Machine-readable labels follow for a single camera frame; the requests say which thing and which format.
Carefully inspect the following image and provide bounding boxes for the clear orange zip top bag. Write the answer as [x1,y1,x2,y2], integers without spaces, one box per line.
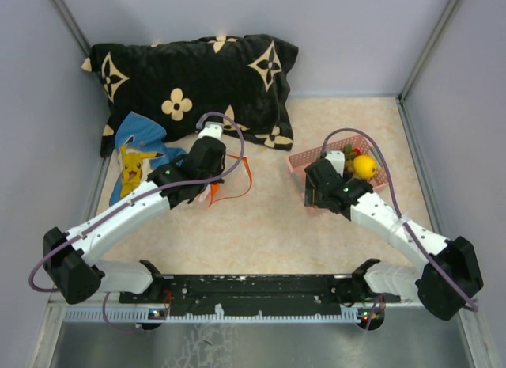
[196,154,253,208]

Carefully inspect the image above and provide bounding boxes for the red strawberries with leaves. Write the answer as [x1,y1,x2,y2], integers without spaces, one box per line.
[343,144,361,157]

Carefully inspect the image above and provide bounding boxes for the yellow lemon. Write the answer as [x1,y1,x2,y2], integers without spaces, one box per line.
[353,155,378,180]

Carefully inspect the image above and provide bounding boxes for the pink plastic basket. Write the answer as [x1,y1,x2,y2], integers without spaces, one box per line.
[287,135,389,204]

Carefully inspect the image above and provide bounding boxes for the brown longan bunch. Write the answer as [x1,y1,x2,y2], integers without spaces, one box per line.
[345,151,357,173]

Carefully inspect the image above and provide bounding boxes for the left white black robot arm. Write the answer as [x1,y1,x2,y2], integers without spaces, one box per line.
[43,136,226,305]

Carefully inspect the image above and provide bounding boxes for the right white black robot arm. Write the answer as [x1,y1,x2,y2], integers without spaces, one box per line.
[304,158,484,321]

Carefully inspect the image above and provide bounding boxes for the blue Pikachu cloth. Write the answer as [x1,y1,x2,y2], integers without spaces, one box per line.
[109,112,187,207]

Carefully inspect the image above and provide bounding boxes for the black floral plush pillow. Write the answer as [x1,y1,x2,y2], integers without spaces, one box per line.
[81,34,299,157]

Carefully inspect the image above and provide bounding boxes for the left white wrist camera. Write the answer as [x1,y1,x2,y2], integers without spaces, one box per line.
[198,122,223,140]

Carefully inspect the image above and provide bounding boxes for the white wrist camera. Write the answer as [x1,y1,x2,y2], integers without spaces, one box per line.
[198,122,223,140]
[324,150,346,176]

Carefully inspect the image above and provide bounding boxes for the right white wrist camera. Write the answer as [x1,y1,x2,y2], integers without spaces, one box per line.
[324,150,346,176]

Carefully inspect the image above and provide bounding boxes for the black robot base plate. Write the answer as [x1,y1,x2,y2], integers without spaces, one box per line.
[119,274,376,317]

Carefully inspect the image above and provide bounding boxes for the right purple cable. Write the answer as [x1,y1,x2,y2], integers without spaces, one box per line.
[320,127,479,332]

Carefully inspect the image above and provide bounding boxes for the aluminium frame rail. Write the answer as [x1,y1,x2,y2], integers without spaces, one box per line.
[47,275,412,325]

